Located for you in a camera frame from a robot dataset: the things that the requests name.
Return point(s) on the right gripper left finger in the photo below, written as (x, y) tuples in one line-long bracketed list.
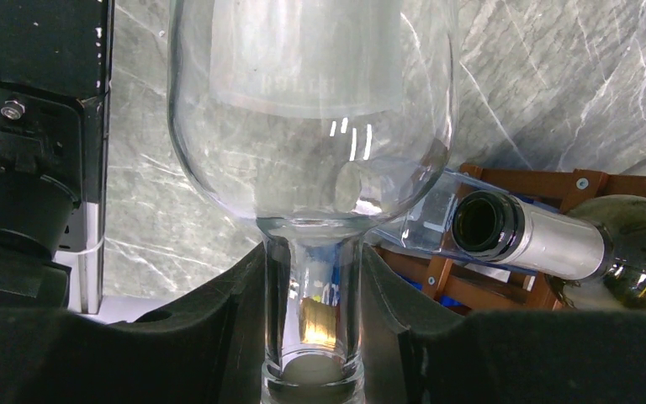
[(205, 347)]

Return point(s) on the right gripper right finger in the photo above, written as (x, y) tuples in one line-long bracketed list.
[(416, 351)]

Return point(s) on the clear bottle with cork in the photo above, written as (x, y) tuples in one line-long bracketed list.
[(314, 121)]

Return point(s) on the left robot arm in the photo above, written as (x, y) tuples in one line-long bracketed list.
[(55, 81)]

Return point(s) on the brown wooden wine rack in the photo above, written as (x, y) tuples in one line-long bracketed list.
[(482, 288)]

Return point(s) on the clear blue-label bottle left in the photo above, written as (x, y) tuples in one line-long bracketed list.
[(425, 230)]

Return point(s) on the dark green wine bottle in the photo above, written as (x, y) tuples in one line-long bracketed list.
[(593, 257)]

